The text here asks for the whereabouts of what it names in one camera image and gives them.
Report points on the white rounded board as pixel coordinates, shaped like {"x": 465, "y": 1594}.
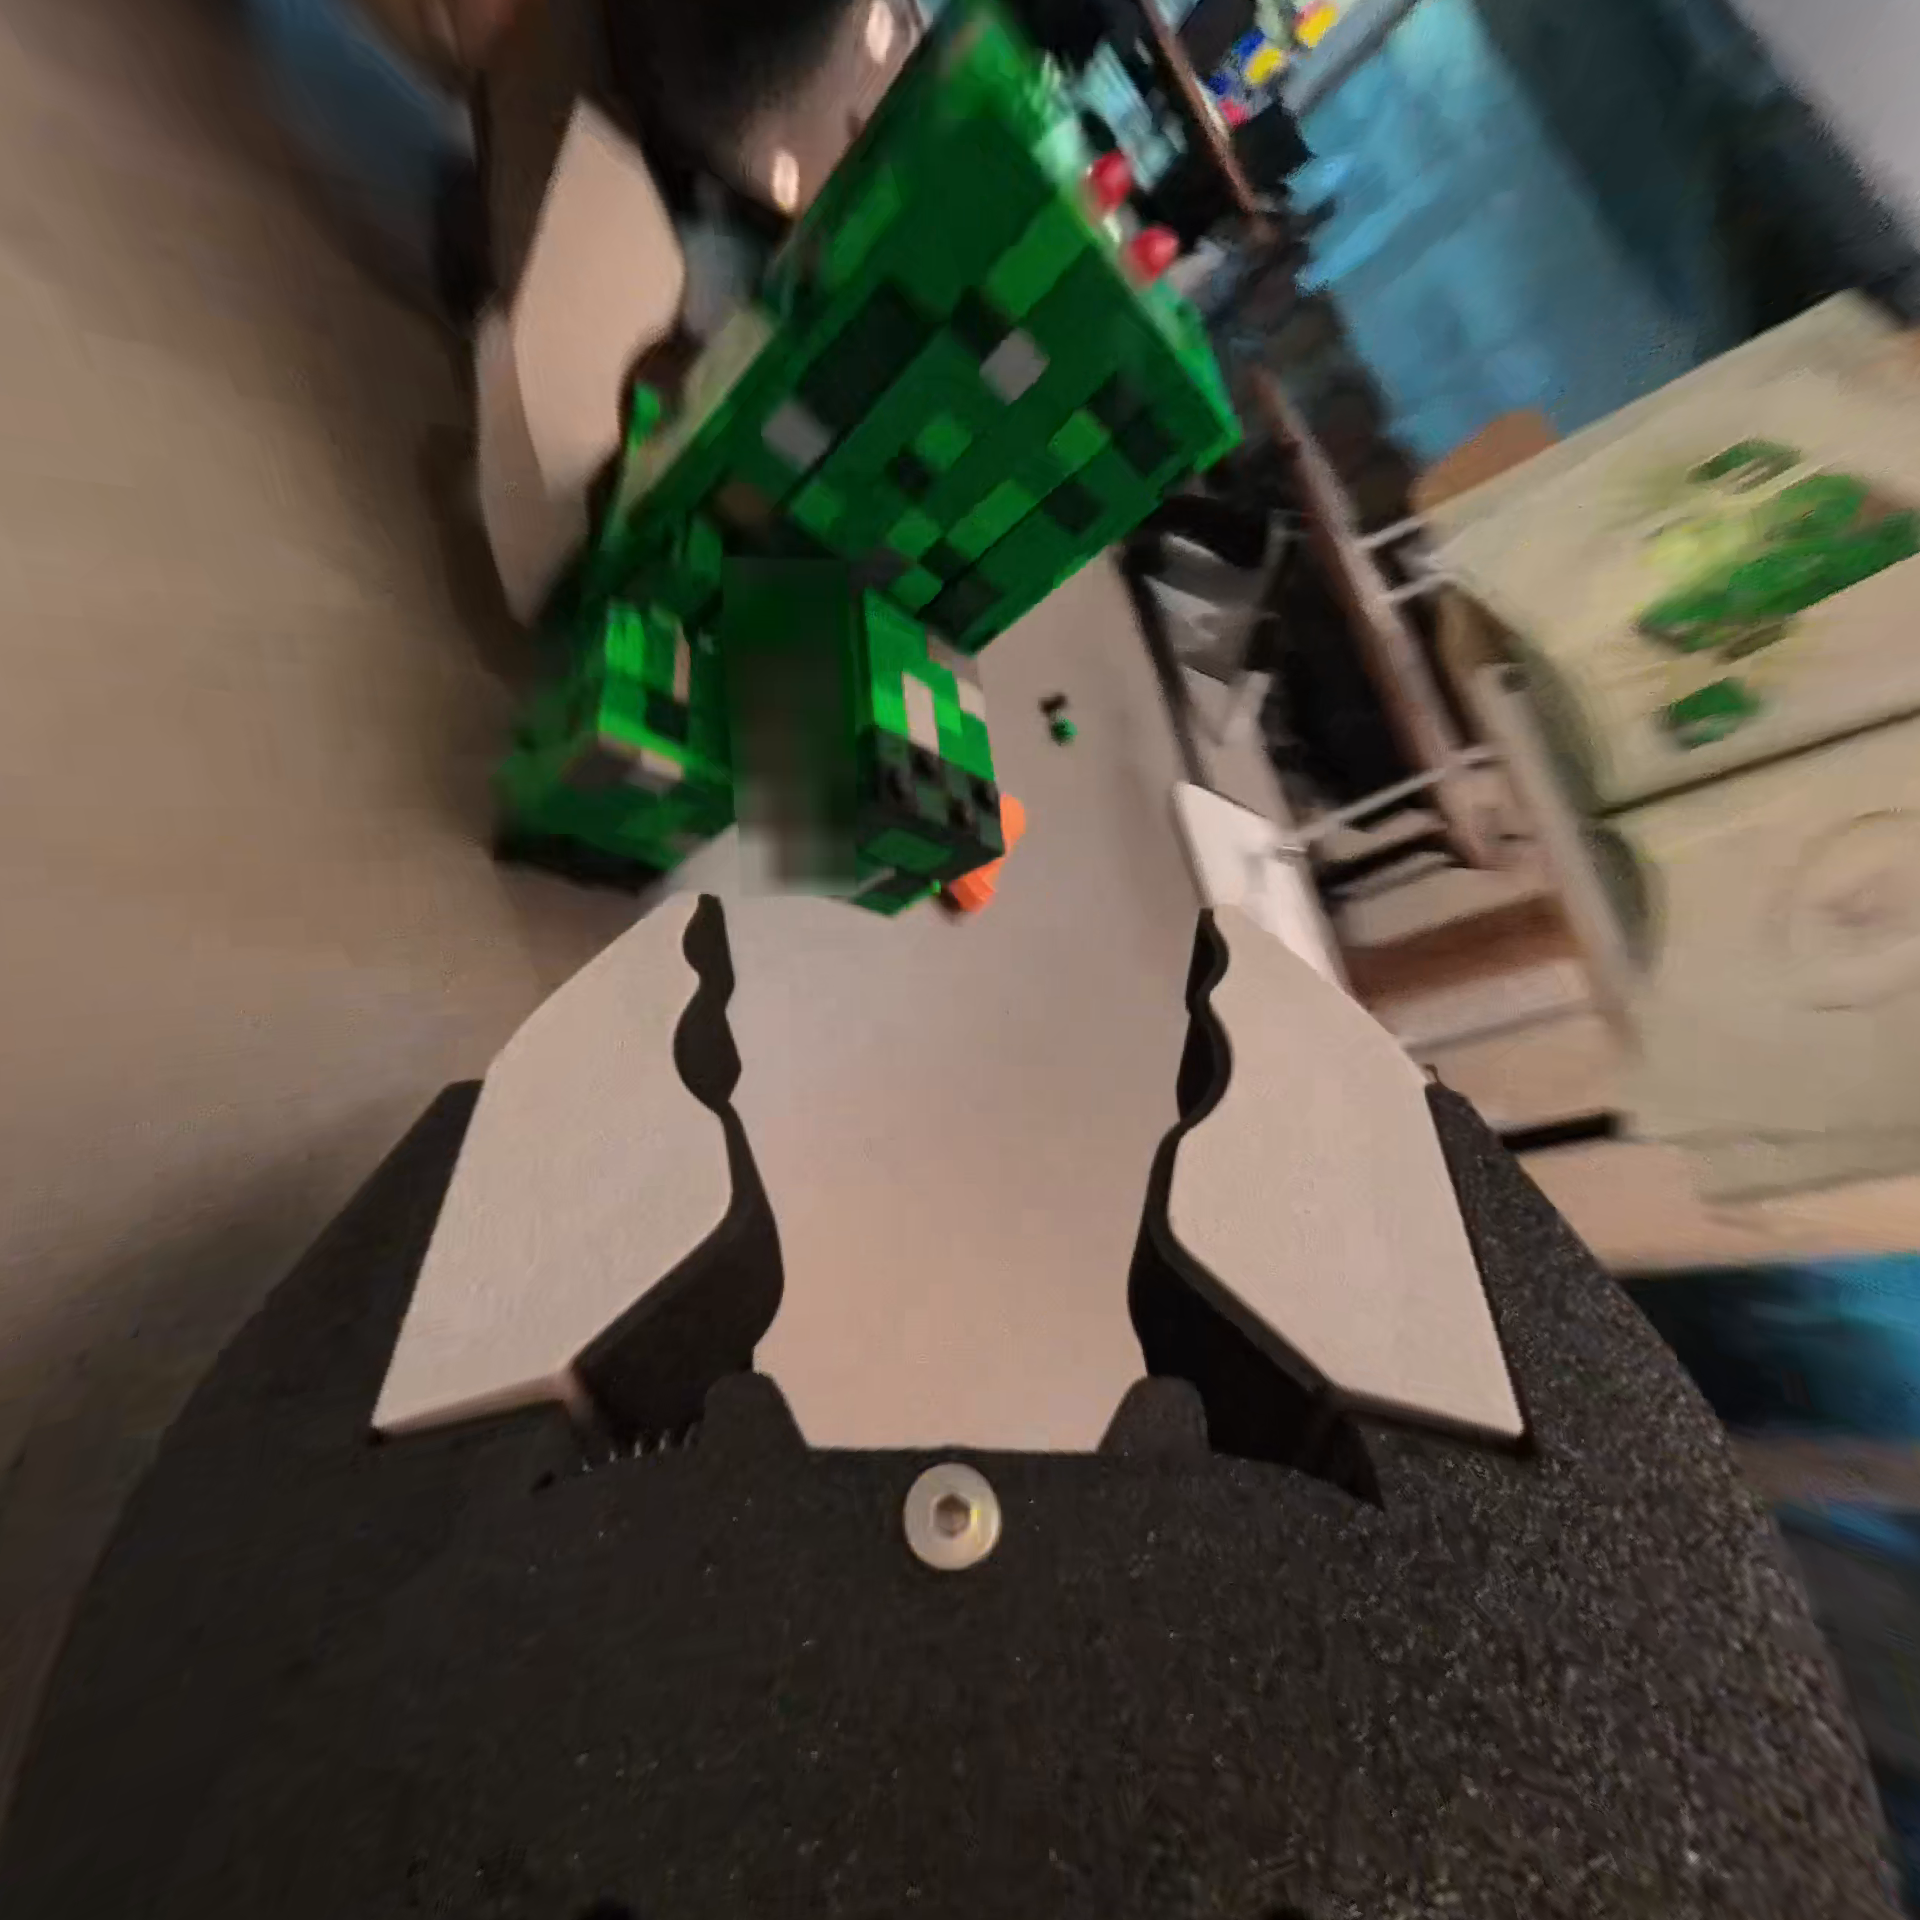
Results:
{"x": 1243, "y": 855}

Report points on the orange brick separator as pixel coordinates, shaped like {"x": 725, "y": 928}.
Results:
{"x": 987, "y": 862}

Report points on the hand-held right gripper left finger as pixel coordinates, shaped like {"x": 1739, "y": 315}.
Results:
{"x": 569, "y": 1200}

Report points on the cream lego instruction booklet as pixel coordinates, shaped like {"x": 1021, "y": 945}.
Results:
{"x": 1723, "y": 674}

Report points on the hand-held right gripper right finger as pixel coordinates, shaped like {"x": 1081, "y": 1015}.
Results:
{"x": 1336, "y": 1200}

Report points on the green lego creeper figure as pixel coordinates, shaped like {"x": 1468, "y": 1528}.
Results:
{"x": 975, "y": 376}

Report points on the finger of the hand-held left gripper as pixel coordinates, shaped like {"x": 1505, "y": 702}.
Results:
{"x": 578, "y": 330}

